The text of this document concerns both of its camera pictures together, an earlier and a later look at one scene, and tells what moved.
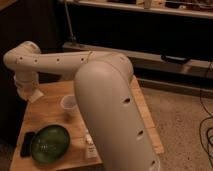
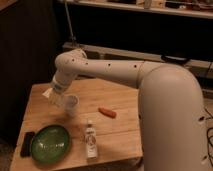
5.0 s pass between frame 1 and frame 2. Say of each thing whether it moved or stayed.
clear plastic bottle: stayed
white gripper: moved
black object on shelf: stayed
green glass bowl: stayed
